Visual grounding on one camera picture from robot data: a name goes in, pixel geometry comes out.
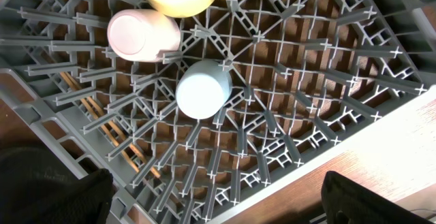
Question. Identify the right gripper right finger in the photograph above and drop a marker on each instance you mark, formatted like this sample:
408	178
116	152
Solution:
345	201

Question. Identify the pink cup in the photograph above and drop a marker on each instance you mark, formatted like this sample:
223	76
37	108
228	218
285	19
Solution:
143	35

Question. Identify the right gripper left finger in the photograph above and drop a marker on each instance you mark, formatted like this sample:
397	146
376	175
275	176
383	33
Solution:
37	188

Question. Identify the grey dishwasher rack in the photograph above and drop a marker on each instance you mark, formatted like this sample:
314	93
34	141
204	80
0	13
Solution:
306	75

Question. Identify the wooden chopstick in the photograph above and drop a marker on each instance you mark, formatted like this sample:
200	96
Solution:
85	102
112	124

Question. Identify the blue cup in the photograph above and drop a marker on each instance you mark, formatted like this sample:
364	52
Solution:
203	89

